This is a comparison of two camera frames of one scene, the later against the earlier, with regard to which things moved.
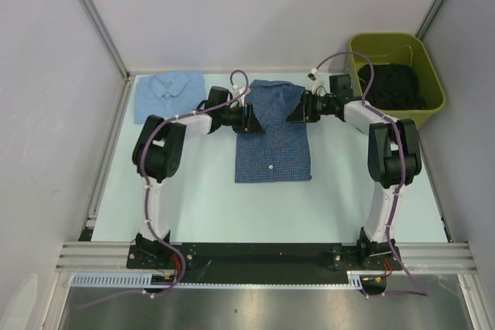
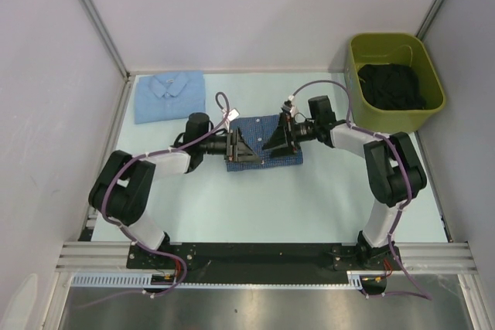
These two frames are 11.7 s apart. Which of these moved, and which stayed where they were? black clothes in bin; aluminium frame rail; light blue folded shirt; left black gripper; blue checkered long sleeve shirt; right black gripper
Moved: left black gripper; right black gripper; blue checkered long sleeve shirt
Stayed: light blue folded shirt; black clothes in bin; aluminium frame rail
